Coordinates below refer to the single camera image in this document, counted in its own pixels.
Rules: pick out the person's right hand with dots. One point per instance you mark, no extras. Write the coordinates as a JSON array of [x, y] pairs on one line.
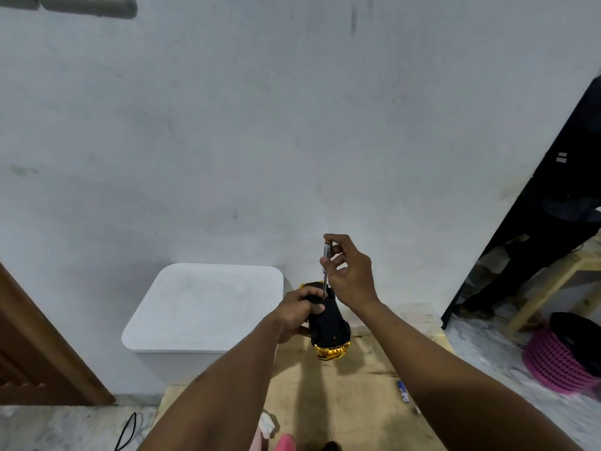
[[354, 281]]

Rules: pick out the person's left hand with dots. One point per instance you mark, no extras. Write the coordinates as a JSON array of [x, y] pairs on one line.
[[291, 314]]

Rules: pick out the person's left fingers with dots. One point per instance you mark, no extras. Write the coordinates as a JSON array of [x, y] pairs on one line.
[[312, 298]]

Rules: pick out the person's right thumb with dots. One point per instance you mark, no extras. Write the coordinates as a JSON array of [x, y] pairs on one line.
[[332, 265]]

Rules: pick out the black and gold toy car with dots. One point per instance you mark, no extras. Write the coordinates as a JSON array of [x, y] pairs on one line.
[[331, 331]]

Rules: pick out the person's left forearm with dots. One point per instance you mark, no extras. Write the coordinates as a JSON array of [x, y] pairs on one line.
[[220, 394]]

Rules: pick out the person's right forearm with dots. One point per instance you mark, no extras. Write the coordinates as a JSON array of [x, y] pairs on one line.
[[446, 385]]

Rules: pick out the white plastic lidded bin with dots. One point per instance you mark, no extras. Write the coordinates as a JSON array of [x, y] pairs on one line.
[[202, 309]]

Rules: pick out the blue marker pen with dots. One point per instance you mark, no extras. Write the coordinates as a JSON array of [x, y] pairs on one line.
[[403, 391]]

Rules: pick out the white crumpled cloth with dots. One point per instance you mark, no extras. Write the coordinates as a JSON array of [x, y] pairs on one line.
[[266, 425]]

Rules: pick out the pink clothing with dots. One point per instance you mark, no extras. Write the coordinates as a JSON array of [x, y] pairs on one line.
[[281, 443]]

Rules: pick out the light wooden bench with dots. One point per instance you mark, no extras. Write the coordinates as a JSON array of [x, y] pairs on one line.
[[549, 281]]

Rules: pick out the pink plastic basket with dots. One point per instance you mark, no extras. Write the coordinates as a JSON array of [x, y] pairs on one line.
[[554, 366]]

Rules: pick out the black cloth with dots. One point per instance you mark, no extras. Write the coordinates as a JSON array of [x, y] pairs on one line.
[[577, 335]]

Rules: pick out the brown wooden door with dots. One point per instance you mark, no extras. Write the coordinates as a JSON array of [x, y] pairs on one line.
[[37, 352]]

